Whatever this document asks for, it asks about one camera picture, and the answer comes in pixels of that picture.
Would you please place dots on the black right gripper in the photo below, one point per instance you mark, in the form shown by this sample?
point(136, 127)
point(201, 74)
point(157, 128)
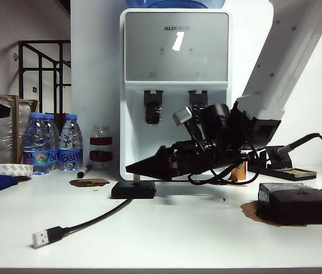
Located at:
point(201, 158)

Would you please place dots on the silver metal USB flash drive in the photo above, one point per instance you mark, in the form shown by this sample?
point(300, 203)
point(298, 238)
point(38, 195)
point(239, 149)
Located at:
point(136, 178)

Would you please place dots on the black sponge block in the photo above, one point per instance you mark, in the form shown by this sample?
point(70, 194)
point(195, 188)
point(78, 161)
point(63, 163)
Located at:
point(301, 205)

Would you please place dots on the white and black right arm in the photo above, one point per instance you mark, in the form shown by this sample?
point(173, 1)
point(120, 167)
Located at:
point(286, 57)

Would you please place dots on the black USB hub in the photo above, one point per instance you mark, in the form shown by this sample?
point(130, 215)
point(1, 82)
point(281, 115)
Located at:
point(132, 191)

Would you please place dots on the clear bottle with red bands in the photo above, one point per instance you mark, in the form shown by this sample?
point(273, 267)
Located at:
point(101, 155)

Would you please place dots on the dark grey dispenser tap paddle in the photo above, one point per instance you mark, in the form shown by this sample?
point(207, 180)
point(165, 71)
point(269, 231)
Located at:
point(198, 98)
point(153, 108)

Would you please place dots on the clear water bottle blue cap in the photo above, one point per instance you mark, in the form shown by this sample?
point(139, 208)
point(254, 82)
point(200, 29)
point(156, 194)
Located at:
point(36, 142)
point(71, 142)
point(54, 137)

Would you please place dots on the white tape roll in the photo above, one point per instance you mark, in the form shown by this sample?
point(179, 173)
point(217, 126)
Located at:
point(5, 169)

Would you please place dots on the black stair railing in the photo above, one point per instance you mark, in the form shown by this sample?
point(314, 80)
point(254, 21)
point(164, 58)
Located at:
point(41, 68)

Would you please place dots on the black marker pen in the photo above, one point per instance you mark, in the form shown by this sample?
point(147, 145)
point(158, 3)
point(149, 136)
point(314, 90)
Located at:
point(84, 171)

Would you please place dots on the white AUX water dispenser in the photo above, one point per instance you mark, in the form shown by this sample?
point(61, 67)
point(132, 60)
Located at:
point(175, 85)

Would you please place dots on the gold metal cylinder can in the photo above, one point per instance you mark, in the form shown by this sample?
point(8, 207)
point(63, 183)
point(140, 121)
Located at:
point(239, 172)

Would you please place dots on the brown worn table patch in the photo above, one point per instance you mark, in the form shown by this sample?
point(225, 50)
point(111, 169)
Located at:
point(249, 211)

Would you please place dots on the black soldering iron stand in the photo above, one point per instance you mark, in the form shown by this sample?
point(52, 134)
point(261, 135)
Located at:
point(281, 171)

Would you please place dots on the black soldering iron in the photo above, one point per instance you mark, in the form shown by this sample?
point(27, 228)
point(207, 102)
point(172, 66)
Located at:
point(281, 152)

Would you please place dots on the blue water jug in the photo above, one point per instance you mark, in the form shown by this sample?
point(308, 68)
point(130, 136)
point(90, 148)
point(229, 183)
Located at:
point(175, 3)

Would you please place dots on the wooden frame with plastic wrap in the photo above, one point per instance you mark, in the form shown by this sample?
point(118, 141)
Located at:
point(4, 137)

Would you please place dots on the small dark wall sign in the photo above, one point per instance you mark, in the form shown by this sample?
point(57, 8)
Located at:
point(35, 89)

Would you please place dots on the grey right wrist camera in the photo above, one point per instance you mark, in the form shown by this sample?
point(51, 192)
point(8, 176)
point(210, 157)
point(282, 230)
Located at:
point(182, 115)

